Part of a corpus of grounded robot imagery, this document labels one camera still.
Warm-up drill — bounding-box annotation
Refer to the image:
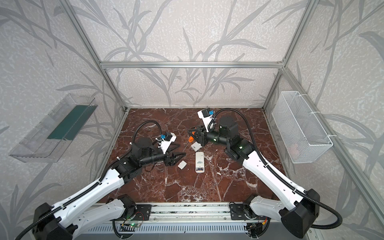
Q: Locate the white remote with display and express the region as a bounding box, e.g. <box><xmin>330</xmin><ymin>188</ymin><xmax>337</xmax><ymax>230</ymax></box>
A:
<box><xmin>191</xmin><ymin>142</ymin><xmax>202</xmax><ymax>152</ymax></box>

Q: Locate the white battery cover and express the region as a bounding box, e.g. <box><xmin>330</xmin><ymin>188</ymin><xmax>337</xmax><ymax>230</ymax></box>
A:
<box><xmin>178</xmin><ymin>161</ymin><xmax>187</xmax><ymax>170</ymax></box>

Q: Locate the white remote being unloaded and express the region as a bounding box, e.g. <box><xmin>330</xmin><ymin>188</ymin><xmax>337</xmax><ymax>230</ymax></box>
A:
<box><xmin>195</xmin><ymin>152</ymin><xmax>205</xmax><ymax>174</ymax></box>

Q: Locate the orange handled screwdriver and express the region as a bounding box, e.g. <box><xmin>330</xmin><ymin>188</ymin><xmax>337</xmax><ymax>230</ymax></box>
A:
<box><xmin>185</xmin><ymin>132</ymin><xmax>195</xmax><ymax>149</ymax></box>

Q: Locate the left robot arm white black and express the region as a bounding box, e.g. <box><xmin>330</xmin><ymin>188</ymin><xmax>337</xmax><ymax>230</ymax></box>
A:
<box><xmin>29</xmin><ymin>151</ymin><xmax>186</xmax><ymax>240</ymax></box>

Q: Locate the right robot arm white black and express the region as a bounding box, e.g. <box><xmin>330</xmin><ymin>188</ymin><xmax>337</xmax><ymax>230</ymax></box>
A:
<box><xmin>188</xmin><ymin>127</ymin><xmax>319</xmax><ymax>239</ymax></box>

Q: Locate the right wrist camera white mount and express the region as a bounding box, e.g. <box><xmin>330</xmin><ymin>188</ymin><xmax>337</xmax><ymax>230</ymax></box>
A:
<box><xmin>198</xmin><ymin>108</ymin><xmax>216</xmax><ymax>133</ymax></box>

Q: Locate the aluminium horizontal frame bar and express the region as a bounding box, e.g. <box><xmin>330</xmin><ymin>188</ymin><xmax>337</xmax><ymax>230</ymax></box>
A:
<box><xmin>99</xmin><ymin>62</ymin><xmax>283</xmax><ymax>69</ymax></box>

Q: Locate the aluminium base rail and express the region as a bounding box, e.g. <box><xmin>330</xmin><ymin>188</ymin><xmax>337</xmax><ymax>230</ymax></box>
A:
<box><xmin>61</xmin><ymin>201</ymin><xmax>316</xmax><ymax>224</ymax></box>

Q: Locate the small circuit board with wires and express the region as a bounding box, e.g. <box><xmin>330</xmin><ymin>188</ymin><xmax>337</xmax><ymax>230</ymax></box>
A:
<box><xmin>120</xmin><ymin>222</ymin><xmax>142</xmax><ymax>232</ymax></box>

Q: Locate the white wire mesh basket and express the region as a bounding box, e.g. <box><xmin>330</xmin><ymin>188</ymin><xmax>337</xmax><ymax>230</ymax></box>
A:
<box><xmin>272</xmin><ymin>91</ymin><xmax>333</xmax><ymax>164</ymax></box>

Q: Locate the clear plastic wall tray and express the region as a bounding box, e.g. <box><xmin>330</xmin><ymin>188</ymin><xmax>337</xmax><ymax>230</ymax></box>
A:
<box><xmin>9</xmin><ymin>94</ymin><xmax>98</xmax><ymax>163</ymax></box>

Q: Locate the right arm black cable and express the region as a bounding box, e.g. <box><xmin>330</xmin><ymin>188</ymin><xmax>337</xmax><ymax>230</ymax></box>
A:
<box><xmin>211</xmin><ymin>107</ymin><xmax>343</xmax><ymax>230</ymax></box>

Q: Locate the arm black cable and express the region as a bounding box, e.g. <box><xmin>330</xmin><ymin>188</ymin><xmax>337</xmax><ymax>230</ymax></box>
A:
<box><xmin>211</xmin><ymin>107</ymin><xmax>343</xmax><ymax>230</ymax></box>
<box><xmin>13</xmin><ymin>119</ymin><xmax>164</xmax><ymax>240</ymax></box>

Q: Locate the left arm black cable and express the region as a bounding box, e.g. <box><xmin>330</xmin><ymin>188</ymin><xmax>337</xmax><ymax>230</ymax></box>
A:
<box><xmin>13</xmin><ymin>119</ymin><xmax>164</xmax><ymax>240</ymax></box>

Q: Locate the aluminium frame post right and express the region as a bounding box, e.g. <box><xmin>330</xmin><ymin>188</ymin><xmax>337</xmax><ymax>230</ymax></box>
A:
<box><xmin>262</xmin><ymin>0</ymin><xmax>319</xmax><ymax>112</ymax></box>

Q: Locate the aluminium frame post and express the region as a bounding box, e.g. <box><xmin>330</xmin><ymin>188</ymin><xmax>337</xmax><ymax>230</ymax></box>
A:
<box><xmin>262</xmin><ymin>0</ymin><xmax>319</xmax><ymax>112</ymax></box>
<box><xmin>59</xmin><ymin>0</ymin><xmax>128</xmax><ymax>112</ymax></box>

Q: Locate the aluminium frame post left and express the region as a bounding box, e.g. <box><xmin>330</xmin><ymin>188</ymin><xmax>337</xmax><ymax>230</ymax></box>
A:
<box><xmin>59</xmin><ymin>0</ymin><xmax>128</xmax><ymax>112</ymax></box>

